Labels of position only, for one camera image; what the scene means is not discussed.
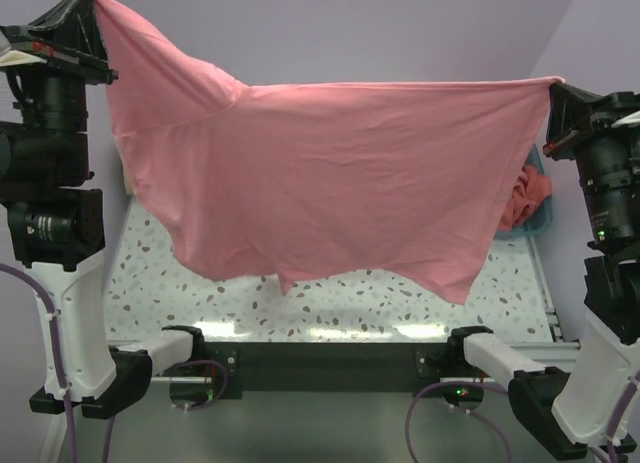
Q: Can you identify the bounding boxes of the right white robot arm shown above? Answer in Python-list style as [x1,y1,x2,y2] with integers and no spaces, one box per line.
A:
[443,83,639,462]

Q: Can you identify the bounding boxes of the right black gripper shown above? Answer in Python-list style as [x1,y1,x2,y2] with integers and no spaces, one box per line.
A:
[540,77,640,237]

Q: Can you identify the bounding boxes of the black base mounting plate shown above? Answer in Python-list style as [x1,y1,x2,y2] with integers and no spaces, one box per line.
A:
[149,340,501,402]

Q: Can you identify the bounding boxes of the aluminium rail frame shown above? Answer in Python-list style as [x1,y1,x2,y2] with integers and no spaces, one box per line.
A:
[37,232,614,463]

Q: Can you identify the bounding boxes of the dusty pink crumpled t-shirt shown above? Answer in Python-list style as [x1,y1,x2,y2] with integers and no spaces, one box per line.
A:
[498,164,552,231]

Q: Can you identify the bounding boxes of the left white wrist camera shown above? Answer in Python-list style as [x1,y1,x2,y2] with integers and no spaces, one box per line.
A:
[0,47,46,68]

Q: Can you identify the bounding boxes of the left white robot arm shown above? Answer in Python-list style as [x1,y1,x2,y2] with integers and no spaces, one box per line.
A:
[1,0,207,420]

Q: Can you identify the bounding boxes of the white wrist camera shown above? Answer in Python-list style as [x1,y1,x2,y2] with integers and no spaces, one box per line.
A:
[612,111,640,128]
[0,47,46,68]

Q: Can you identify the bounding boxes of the blue plastic basket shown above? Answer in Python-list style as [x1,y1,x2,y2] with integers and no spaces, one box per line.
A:
[495,146,552,239]

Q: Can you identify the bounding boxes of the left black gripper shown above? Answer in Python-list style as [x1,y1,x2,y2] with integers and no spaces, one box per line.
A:
[0,0,121,175]

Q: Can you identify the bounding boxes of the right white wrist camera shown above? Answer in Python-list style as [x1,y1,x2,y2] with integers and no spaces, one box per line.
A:
[612,111,640,128]

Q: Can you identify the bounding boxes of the light pink t-shirt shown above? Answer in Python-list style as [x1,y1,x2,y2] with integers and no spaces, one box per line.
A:
[94,0,552,304]

